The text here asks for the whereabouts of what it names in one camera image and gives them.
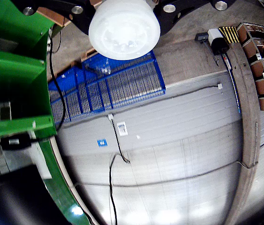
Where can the translucent white suction cup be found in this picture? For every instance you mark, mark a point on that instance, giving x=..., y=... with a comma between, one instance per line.
x=123, y=30

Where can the green metal cabinet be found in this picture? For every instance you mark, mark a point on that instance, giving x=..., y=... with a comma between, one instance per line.
x=10, y=70

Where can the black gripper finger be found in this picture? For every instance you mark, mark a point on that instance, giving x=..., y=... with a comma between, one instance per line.
x=61, y=7
x=185, y=7

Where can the grey white motor box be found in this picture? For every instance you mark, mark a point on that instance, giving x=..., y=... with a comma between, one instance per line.
x=218, y=42

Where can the wooden pallet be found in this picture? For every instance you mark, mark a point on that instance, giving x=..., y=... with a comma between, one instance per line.
x=86, y=56

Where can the black power adapter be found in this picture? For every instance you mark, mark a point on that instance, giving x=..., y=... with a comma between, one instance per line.
x=15, y=141

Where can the small black wall box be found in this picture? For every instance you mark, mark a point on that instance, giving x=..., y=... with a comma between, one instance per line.
x=201, y=37

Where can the blue square sign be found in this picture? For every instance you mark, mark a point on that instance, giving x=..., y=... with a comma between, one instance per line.
x=102, y=143

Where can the white blue label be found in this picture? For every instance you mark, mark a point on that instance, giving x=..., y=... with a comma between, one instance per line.
x=122, y=129

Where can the black monitor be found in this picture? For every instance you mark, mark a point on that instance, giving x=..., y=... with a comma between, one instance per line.
x=12, y=197

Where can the shelf rack with cardboard bins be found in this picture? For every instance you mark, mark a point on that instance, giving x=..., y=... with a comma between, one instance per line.
x=260, y=68

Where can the yellow black striped bumper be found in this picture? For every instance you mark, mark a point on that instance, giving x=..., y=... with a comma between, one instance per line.
x=229, y=34

